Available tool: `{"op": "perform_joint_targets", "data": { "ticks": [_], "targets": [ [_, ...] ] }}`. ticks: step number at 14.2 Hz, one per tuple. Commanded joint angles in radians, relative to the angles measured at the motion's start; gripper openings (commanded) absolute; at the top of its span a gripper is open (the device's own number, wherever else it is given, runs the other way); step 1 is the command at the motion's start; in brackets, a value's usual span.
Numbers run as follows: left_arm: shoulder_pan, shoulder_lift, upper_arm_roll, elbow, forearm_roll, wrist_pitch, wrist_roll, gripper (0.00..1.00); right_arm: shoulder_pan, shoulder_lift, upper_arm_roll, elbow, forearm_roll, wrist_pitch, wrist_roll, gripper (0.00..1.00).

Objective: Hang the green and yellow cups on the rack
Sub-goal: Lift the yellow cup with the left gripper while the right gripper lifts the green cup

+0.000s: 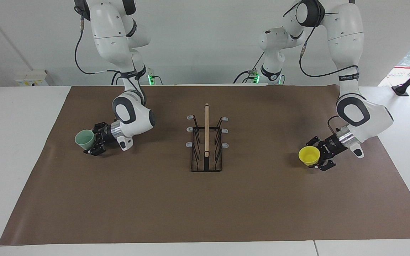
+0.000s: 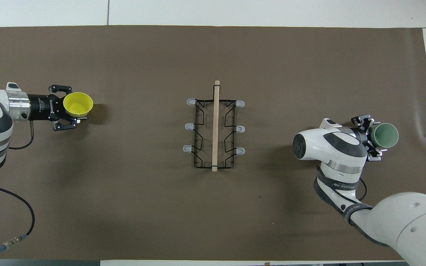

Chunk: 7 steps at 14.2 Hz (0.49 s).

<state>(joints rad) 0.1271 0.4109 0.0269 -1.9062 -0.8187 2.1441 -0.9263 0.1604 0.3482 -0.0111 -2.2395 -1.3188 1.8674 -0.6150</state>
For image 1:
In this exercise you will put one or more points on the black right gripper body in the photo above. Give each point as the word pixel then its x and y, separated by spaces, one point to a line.
pixel 107 134

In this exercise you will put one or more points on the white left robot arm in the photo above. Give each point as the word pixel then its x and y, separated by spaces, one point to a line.
pixel 347 35

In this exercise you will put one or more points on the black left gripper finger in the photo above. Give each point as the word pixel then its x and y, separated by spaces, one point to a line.
pixel 316 141
pixel 324 165

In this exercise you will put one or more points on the white box with yellow label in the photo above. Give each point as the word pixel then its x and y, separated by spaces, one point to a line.
pixel 30 77

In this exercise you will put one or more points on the pale green plastic cup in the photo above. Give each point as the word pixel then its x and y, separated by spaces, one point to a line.
pixel 84 139

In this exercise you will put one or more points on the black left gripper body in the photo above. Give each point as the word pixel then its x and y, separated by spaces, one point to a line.
pixel 331 147

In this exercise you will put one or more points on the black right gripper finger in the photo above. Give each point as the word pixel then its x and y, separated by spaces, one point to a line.
pixel 96 149
pixel 100 127

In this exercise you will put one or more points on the yellow plastic cup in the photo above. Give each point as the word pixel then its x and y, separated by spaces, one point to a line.
pixel 309 155

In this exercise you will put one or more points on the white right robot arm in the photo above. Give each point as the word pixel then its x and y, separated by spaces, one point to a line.
pixel 109 32

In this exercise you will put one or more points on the brown table mat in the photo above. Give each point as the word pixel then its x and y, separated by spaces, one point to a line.
pixel 205 206

